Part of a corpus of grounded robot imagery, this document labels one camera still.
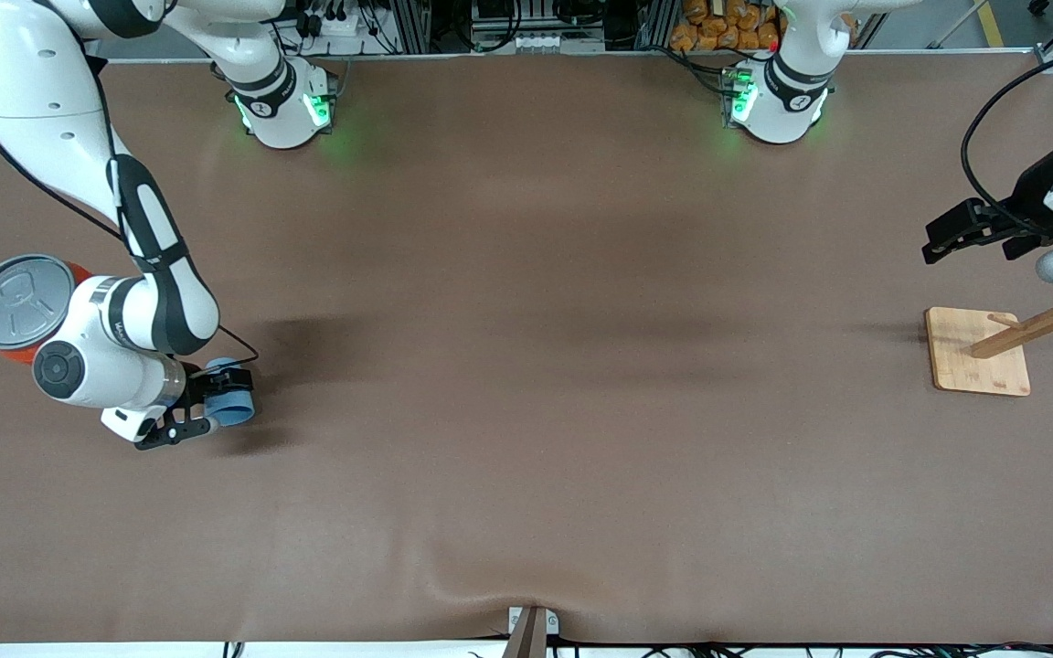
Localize light blue plastic cup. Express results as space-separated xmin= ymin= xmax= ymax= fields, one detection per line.
xmin=205 ymin=358 xmax=256 ymax=428

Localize wooden mug tree stand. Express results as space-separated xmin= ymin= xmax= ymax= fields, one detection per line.
xmin=925 ymin=271 xmax=1053 ymax=398

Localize orange can with grey lid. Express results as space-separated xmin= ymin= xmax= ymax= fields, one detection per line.
xmin=0 ymin=254 xmax=93 ymax=366

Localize bag of orange snacks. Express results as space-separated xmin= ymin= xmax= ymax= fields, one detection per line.
xmin=670 ymin=0 xmax=783 ymax=52

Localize brown table cover sheet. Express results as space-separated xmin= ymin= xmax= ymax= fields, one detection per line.
xmin=0 ymin=50 xmax=1053 ymax=645

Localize white power strip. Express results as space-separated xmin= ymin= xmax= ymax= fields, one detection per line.
xmin=303 ymin=7 xmax=365 ymax=39

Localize white terminal block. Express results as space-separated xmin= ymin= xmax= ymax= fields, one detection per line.
xmin=510 ymin=32 xmax=607 ymax=53

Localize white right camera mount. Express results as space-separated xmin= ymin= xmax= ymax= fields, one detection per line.
xmin=101 ymin=405 xmax=171 ymax=446

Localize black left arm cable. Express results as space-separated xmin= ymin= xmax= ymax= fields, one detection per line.
xmin=961 ymin=41 xmax=1053 ymax=229

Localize black base power cable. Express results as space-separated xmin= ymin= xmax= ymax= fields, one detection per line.
xmin=659 ymin=44 xmax=730 ymax=97

